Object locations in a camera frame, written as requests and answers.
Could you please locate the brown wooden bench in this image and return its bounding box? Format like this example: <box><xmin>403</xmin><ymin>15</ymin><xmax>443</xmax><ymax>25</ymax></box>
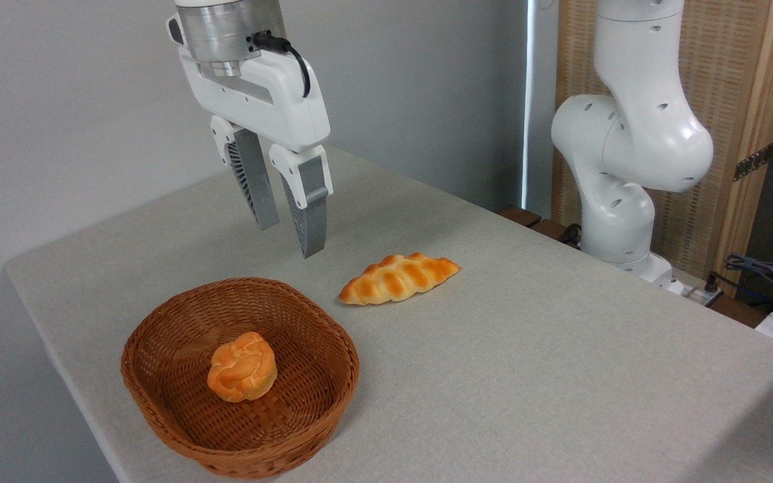
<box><xmin>497</xmin><ymin>205</ymin><xmax>583</xmax><ymax>249</ymax></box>

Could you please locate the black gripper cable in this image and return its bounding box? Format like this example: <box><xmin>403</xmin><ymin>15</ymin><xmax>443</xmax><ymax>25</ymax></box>
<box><xmin>252</xmin><ymin>30</ymin><xmax>312</xmax><ymax>99</ymax></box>

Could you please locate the brown wicker basket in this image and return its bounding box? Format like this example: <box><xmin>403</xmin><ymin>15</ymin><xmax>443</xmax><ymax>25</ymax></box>
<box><xmin>120</xmin><ymin>276</ymin><xmax>361</xmax><ymax>480</ymax></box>

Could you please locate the bundle of dark cables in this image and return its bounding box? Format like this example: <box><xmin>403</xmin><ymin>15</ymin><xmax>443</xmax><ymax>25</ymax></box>
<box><xmin>705</xmin><ymin>253</ymin><xmax>773</xmax><ymax>311</ymax></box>

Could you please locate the round orange bread roll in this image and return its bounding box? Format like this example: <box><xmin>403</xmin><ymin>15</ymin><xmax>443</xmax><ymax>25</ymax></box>
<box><xmin>207</xmin><ymin>331</ymin><xmax>278</xmax><ymax>403</ymax></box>

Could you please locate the braided long bread loaf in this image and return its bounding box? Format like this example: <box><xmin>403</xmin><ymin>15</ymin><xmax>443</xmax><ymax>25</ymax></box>
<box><xmin>338</xmin><ymin>252</ymin><xmax>461</xmax><ymax>307</ymax></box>

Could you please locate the metal hinge on screen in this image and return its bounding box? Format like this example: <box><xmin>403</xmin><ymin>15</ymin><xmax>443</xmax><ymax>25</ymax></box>
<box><xmin>733</xmin><ymin>142</ymin><xmax>773</xmax><ymax>182</ymax></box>

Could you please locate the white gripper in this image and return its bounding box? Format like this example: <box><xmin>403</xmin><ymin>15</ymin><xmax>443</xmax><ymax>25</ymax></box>
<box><xmin>178</xmin><ymin>46</ymin><xmax>334</xmax><ymax>260</ymax></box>

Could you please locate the wooden woven screen panel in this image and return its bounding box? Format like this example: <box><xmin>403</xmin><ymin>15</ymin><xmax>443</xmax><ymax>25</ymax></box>
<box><xmin>552</xmin><ymin>0</ymin><xmax>773</xmax><ymax>297</ymax></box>

